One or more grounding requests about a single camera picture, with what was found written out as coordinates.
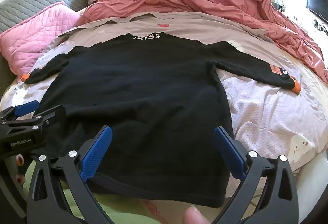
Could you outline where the mauve printed blanket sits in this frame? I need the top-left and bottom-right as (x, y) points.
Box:
(0, 10), (328, 189)

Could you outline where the black flat television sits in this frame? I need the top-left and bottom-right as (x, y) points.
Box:
(306, 0), (328, 23)

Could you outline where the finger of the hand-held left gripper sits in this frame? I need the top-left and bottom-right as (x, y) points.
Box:
(5, 105), (66, 135)
(0, 100), (40, 124)

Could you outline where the light green garment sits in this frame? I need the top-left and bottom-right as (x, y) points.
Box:
(23, 163), (187, 224)

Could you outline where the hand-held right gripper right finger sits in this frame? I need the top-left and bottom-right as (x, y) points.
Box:
(213, 126), (299, 224)

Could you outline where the person's left hand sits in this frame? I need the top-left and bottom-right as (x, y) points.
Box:
(14, 154), (26, 185)

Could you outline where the person's right hand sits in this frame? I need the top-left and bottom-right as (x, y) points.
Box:
(182, 206), (209, 224)

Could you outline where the black long-sleeved shirt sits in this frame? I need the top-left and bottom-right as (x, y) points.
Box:
(21, 32), (301, 208)

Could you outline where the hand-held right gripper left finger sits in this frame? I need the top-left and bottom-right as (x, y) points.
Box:
(26, 125), (114, 224)

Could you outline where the pink quilted pillow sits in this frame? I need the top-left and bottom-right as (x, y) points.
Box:
(0, 1), (84, 76)

